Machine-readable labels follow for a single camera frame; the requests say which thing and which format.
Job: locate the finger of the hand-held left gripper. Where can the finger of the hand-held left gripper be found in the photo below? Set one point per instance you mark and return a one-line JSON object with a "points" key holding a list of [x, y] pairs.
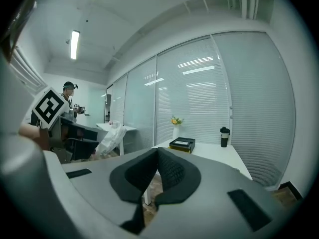
{"points": [[84, 129]]}

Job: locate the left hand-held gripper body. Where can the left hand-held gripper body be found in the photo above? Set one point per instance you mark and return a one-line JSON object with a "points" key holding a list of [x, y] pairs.
{"points": [[49, 107]]}

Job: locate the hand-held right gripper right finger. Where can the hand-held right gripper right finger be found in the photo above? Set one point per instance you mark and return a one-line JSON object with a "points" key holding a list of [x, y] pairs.
{"points": [[211, 183]]}

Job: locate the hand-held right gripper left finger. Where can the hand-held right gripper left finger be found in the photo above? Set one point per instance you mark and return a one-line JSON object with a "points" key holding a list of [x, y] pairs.
{"points": [[99, 183]]}

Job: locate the yellow tissue box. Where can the yellow tissue box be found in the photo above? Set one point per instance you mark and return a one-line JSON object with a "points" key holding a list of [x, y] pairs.
{"points": [[177, 149]]}

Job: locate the black and yellow box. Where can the black and yellow box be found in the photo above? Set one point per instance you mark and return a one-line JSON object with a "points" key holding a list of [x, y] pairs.
{"points": [[182, 142]]}

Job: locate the person's left forearm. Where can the person's left forearm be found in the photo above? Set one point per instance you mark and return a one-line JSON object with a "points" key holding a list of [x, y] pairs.
{"points": [[29, 131]]}

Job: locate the white plastic bag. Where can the white plastic bag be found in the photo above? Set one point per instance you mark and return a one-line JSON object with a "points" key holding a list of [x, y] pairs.
{"points": [[112, 138]]}

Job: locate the black drinking bottle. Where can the black drinking bottle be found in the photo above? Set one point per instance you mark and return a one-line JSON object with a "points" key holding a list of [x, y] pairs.
{"points": [[224, 138]]}

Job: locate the white vase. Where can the white vase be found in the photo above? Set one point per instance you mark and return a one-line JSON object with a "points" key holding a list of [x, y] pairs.
{"points": [[176, 132]]}

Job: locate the long ceiling light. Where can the long ceiling light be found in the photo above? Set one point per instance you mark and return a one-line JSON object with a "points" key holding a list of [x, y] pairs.
{"points": [[75, 44]]}

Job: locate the yellow and orange flower bouquet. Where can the yellow and orange flower bouquet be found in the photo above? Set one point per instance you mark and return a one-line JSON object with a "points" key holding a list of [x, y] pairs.
{"points": [[176, 120]]}

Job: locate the white ceiling pipes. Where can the white ceiling pipes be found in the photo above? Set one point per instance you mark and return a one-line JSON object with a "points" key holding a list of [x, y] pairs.
{"points": [[245, 0]]}

